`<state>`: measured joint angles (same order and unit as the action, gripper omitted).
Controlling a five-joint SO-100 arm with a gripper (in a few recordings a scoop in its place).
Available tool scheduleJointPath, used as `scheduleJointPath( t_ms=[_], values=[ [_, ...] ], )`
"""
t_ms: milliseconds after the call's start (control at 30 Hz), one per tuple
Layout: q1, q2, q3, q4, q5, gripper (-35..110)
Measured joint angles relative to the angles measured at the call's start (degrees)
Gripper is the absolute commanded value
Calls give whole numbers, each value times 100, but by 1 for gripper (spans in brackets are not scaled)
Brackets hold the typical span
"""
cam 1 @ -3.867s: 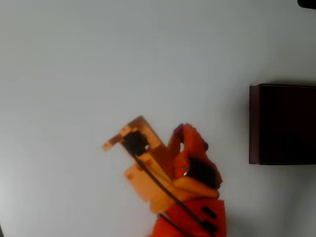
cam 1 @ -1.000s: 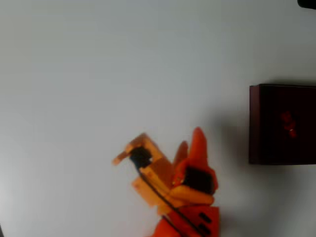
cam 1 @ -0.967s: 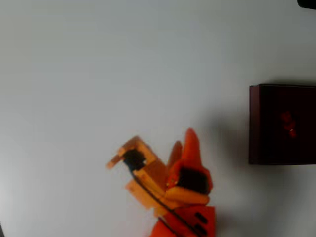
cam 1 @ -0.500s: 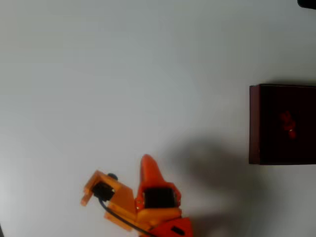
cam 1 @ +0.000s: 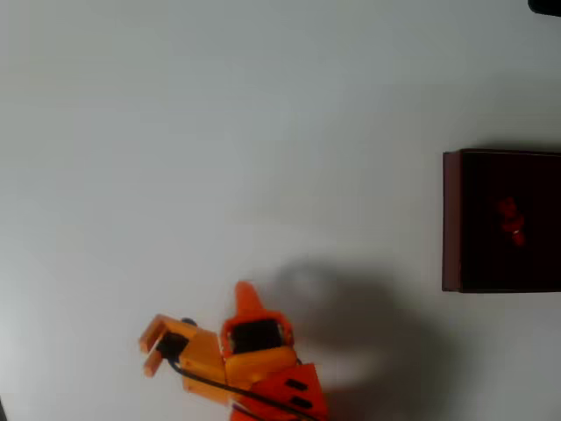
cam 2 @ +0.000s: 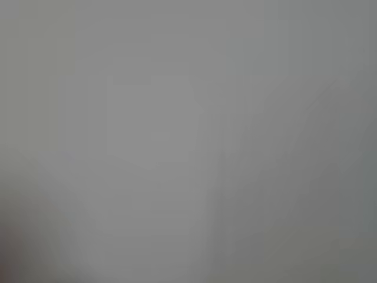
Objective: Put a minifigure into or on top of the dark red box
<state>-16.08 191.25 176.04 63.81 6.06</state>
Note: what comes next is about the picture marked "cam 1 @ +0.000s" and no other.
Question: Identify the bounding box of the dark maroon open box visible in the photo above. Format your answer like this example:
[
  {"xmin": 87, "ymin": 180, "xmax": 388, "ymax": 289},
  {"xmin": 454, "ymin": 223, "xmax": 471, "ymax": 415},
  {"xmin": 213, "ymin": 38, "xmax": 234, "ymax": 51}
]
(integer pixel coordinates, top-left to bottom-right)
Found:
[{"xmin": 441, "ymin": 148, "xmax": 561, "ymax": 294}]

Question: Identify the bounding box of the small black camera module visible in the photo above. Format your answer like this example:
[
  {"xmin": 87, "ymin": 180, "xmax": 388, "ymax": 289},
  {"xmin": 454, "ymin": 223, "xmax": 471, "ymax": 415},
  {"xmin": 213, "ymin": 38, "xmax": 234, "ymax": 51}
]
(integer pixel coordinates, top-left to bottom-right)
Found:
[{"xmin": 155, "ymin": 332, "xmax": 190, "ymax": 360}]

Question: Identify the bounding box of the small red object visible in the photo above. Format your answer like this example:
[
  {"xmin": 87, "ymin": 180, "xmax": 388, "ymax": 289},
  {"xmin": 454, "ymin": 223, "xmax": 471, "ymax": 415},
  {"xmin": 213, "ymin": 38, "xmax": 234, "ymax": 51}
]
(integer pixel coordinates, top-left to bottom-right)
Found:
[{"xmin": 496, "ymin": 195, "xmax": 528, "ymax": 247}]

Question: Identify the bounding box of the light orange camera mount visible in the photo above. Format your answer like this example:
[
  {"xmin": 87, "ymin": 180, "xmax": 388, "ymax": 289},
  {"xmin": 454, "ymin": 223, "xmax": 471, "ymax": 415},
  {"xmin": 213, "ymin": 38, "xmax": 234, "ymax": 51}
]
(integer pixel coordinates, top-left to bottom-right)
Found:
[{"xmin": 138, "ymin": 312, "xmax": 295, "ymax": 407}]

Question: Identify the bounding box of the black rounded device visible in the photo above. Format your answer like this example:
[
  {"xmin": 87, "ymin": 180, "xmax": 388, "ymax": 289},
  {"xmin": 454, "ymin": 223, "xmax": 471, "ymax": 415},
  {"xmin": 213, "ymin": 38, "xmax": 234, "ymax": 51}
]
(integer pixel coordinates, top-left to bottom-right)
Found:
[{"xmin": 527, "ymin": 0, "xmax": 561, "ymax": 18}]

